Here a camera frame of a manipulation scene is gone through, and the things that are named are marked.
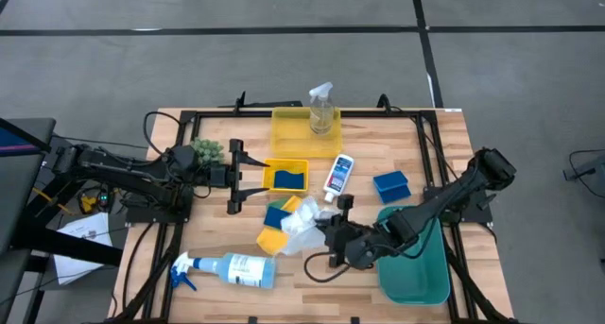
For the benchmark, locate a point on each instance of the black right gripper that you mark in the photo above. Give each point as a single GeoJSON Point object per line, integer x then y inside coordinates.
{"type": "Point", "coordinates": [357, 246]}

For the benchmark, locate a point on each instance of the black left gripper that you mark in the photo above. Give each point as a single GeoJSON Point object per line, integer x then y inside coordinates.
{"type": "Point", "coordinates": [219, 176]}

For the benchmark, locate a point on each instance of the white cloth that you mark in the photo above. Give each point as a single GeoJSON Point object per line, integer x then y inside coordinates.
{"type": "Point", "coordinates": [302, 229]}

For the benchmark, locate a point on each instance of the blue wavy sponge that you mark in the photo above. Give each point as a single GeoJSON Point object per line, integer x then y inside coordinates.
{"type": "Point", "coordinates": [288, 180]}

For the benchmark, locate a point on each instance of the blue rectangular sponge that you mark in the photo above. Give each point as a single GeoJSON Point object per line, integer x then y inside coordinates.
{"type": "Point", "coordinates": [391, 187]}
{"type": "Point", "coordinates": [274, 217]}

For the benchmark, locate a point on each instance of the white lotion bottle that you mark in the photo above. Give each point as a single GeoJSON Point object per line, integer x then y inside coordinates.
{"type": "Point", "coordinates": [339, 175]}

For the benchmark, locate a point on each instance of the yellow cloth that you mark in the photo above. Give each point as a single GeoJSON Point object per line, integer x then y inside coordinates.
{"type": "Point", "coordinates": [271, 241]}

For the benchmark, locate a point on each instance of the blue liquid spray bottle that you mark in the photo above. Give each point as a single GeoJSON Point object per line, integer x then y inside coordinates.
{"type": "Point", "coordinates": [246, 270]}

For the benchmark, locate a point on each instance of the clear spray bottle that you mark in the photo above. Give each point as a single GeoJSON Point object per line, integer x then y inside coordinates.
{"type": "Point", "coordinates": [322, 118]}

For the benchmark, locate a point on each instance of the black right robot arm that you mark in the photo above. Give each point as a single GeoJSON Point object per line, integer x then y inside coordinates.
{"type": "Point", "coordinates": [439, 203]}

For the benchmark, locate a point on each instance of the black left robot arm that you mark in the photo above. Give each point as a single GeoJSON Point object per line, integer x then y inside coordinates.
{"type": "Point", "coordinates": [123, 170]}

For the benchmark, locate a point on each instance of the yellow slotted basket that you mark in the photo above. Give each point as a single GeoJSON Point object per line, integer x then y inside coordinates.
{"type": "Point", "coordinates": [267, 177]}

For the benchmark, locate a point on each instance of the yellow translucent tray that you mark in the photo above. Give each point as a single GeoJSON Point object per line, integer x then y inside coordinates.
{"type": "Point", "coordinates": [293, 140]}

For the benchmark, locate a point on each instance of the teal plastic tub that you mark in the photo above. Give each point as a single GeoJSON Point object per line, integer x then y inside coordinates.
{"type": "Point", "coordinates": [416, 286]}

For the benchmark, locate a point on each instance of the white paper sheet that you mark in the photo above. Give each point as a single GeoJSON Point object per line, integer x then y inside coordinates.
{"type": "Point", "coordinates": [90, 227]}

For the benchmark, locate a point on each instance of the black bench stand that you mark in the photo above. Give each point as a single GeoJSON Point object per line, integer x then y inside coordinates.
{"type": "Point", "coordinates": [19, 182]}

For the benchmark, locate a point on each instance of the black clamp bracket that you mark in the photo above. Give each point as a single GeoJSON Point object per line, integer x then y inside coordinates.
{"type": "Point", "coordinates": [283, 103]}

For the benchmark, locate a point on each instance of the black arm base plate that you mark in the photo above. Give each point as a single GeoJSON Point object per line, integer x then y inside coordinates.
{"type": "Point", "coordinates": [472, 215]}
{"type": "Point", "coordinates": [156, 215]}

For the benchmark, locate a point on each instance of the black aluminium table frame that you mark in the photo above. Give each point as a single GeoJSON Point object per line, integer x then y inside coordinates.
{"type": "Point", "coordinates": [378, 113]}

